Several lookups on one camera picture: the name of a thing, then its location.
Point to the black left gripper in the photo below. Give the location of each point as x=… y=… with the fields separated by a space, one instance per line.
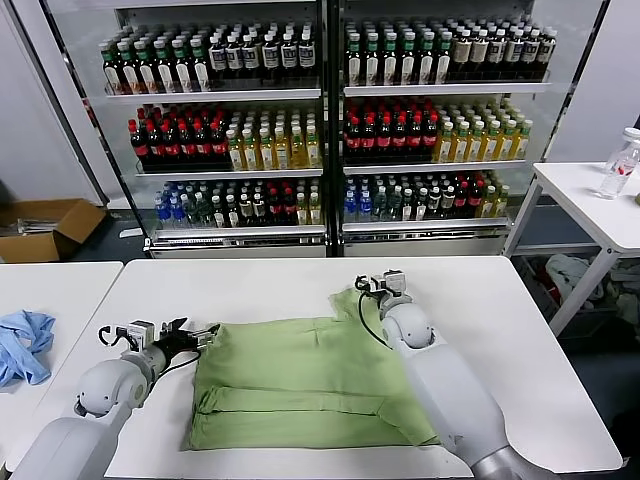
x=175 y=345

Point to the light green polo shirt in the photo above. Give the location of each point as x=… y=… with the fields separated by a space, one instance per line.
x=300 y=360

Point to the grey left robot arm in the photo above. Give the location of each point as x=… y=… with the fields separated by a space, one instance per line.
x=100 y=390

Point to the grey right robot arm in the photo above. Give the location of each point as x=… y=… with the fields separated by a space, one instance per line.
x=450 y=390

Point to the small white floor object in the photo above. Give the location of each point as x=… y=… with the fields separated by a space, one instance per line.
x=131 y=232

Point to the clear green water bottle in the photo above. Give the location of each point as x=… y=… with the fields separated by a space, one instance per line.
x=395 y=206
x=381 y=206
x=203 y=211
x=189 y=211

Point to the blue drink bottle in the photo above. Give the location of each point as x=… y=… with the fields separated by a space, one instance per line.
x=350 y=208
x=162 y=211
x=365 y=208
x=175 y=211

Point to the white-cap dark drink bottle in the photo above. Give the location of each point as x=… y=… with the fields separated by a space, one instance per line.
x=232 y=212
x=218 y=213
x=435 y=203
x=448 y=202

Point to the beige-label dark drink bottle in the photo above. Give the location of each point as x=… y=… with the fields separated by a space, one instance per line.
x=546 y=51
x=496 y=52
x=260 y=208
x=479 y=53
x=529 y=51
x=462 y=54
x=513 y=52
x=246 y=209

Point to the red-cap cola bottle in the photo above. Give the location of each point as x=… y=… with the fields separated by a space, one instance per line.
x=415 y=140
x=430 y=140
x=203 y=144
x=475 y=199
x=219 y=143
x=353 y=141
x=155 y=145
x=275 y=206
x=187 y=144
x=138 y=146
x=368 y=141
x=289 y=206
x=399 y=141
x=171 y=145
x=384 y=141
x=461 y=200

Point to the yellow juice bottle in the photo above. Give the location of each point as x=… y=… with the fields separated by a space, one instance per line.
x=234 y=155
x=507 y=144
x=315 y=208
x=488 y=201
x=266 y=154
x=492 y=145
x=282 y=153
x=460 y=146
x=522 y=143
x=250 y=154
x=301 y=209
x=444 y=146
x=476 y=145
x=501 y=200
x=313 y=152
x=298 y=153

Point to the crumpled light blue garment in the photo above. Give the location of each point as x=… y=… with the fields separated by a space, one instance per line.
x=25 y=350

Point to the open cardboard box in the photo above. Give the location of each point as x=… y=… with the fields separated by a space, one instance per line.
x=30 y=246

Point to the clear plastic packet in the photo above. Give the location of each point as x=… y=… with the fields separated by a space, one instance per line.
x=35 y=226

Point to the glass-door beverage display cabinet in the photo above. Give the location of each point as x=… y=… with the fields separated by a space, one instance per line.
x=445 y=89
x=215 y=94

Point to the white-label dark drink bottle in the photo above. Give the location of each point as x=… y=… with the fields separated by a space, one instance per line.
x=421 y=204
x=407 y=205

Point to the green-cap dark tea bottle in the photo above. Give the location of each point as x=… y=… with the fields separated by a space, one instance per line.
x=443 y=64
x=148 y=73
x=113 y=74
x=354 y=64
x=166 y=73
x=426 y=64
x=131 y=74
x=389 y=64
x=184 y=73
x=408 y=64
x=371 y=64
x=201 y=72

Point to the navy-label dark drink bottle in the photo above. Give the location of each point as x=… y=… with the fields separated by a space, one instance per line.
x=234 y=59
x=250 y=58
x=270 y=57
x=306 y=55
x=288 y=56
x=217 y=60

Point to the dark laundry basket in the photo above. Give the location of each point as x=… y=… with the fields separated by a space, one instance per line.
x=532 y=286

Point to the crumpled white garment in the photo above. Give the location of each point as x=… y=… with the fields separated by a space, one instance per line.
x=565 y=271

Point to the white side table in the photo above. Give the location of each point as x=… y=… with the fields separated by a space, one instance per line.
x=575 y=194

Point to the crumpled pale green garment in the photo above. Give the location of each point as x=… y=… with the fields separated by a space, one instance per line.
x=625 y=301

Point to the clear red-label water bottle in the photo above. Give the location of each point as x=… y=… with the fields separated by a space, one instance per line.
x=636 y=156
x=612 y=174

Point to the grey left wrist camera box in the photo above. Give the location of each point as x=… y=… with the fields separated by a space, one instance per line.
x=141 y=334

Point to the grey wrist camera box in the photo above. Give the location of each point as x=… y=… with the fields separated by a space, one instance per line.
x=141 y=334
x=394 y=282

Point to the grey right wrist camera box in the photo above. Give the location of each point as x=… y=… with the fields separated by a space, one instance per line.
x=394 y=282

